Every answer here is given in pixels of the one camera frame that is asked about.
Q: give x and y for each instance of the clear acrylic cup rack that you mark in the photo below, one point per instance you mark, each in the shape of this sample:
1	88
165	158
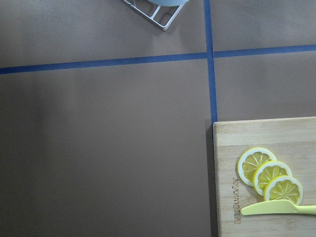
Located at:
160	16

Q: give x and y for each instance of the lemon slice middle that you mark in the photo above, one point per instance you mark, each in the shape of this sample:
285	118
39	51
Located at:
268	171

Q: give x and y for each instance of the lemon slice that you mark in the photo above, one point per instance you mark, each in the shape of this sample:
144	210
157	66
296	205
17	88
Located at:
284	187
268	171
250	160

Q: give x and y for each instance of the lemon slice near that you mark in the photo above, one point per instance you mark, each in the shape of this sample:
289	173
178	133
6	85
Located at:
284	187

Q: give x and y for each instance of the light blue cup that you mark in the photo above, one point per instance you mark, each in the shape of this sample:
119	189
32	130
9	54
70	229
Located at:
169	3

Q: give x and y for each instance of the bamboo cutting board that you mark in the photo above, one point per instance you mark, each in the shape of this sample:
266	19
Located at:
292	141

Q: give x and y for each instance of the lemon slice far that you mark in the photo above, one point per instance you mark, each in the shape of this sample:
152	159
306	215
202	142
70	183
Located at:
250	160

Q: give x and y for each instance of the yellow plastic knife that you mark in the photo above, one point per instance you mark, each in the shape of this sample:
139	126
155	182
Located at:
278	207

